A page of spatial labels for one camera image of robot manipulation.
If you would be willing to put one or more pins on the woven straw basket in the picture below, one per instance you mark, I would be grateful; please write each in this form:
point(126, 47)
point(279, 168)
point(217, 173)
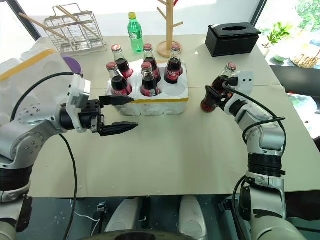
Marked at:
point(306, 61)

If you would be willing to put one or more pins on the black side table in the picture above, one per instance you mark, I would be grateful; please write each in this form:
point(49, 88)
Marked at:
point(300, 80)

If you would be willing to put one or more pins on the white foam crate yellow tape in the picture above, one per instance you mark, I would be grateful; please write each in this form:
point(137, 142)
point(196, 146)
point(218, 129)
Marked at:
point(155, 108)

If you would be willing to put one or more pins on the glass cola bottle red cap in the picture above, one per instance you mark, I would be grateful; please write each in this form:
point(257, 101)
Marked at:
point(208, 105)
point(122, 65)
point(149, 83)
point(118, 83)
point(150, 61)
point(173, 70)

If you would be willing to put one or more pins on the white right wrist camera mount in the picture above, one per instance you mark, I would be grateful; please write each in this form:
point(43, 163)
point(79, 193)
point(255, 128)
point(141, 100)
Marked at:
point(243, 81)

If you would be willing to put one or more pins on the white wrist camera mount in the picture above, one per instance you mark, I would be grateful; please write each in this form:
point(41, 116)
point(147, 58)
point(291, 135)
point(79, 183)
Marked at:
point(75, 90)
point(243, 81)

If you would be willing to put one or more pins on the small green bowl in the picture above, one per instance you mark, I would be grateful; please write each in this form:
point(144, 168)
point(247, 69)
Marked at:
point(280, 58)

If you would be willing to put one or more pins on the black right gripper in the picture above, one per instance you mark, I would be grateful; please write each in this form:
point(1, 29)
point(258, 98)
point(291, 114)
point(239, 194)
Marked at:
point(222, 98)

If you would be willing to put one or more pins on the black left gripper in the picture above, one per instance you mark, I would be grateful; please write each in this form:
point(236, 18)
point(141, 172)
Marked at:
point(90, 116)

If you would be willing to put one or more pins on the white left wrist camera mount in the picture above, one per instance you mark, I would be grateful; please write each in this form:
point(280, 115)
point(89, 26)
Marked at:
point(75, 90)

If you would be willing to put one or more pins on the wooden mug tree stand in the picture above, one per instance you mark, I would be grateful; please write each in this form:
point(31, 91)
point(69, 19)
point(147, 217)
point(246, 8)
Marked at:
point(168, 25)

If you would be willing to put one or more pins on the black tissue box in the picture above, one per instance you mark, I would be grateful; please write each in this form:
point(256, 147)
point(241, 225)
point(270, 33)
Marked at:
point(230, 42)

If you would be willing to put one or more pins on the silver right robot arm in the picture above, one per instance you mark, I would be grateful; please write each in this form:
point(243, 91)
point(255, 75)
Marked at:
point(265, 140)

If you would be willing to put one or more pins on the green potted plant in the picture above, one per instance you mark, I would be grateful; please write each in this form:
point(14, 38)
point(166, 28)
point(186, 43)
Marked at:
point(277, 33)

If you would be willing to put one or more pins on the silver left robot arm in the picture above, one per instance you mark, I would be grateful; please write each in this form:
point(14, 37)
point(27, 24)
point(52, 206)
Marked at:
point(25, 140)

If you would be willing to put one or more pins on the wooden chopstick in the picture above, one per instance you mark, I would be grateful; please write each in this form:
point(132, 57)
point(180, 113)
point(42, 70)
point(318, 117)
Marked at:
point(41, 26)
point(80, 22)
point(75, 22)

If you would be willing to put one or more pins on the green plastic soda bottle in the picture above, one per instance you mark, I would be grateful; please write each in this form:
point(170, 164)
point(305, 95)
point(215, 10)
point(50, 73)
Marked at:
point(135, 35)

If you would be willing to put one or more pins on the purple round lid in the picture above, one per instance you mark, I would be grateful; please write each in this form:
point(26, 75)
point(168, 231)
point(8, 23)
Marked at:
point(73, 65)

